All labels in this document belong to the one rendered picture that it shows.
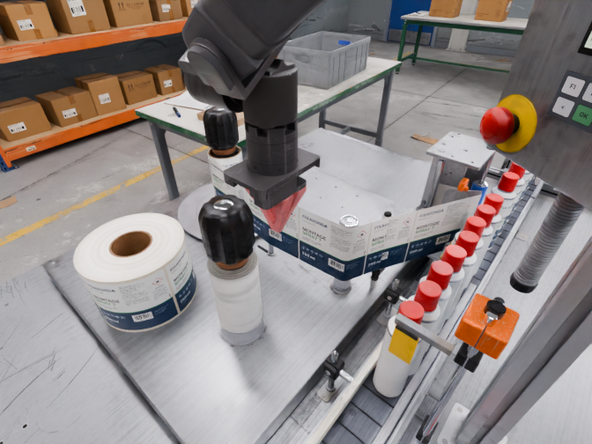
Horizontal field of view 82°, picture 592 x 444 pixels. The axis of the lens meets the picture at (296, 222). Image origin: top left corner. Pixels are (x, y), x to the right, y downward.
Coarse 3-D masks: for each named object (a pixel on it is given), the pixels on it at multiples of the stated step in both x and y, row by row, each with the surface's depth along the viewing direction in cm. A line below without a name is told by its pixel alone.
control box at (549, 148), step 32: (544, 0) 31; (576, 0) 28; (544, 32) 31; (576, 32) 29; (512, 64) 35; (544, 64) 32; (576, 64) 29; (512, 96) 36; (544, 96) 32; (544, 128) 33; (576, 128) 30; (512, 160) 38; (544, 160) 33; (576, 160) 30; (576, 192) 31
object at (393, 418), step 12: (468, 288) 66; (468, 300) 64; (456, 312) 61; (444, 336) 58; (432, 348) 56; (432, 360) 54; (420, 372) 52; (408, 384) 51; (408, 396) 50; (396, 408) 48; (396, 420) 47; (384, 432) 46
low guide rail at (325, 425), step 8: (376, 352) 60; (368, 360) 59; (376, 360) 59; (368, 368) 58; (360, 376) 57; (352, 384) 56; (360, 384) 57; (344, 392) 55; (352, 392) 55; (344, 400) 54; (336, 408) 53; (328, 416) 52; (336, 416) 52; (320, 424) 51; (328, 424) 51; (320, 432) 50; (312, 440) 49; (320, 440) 50
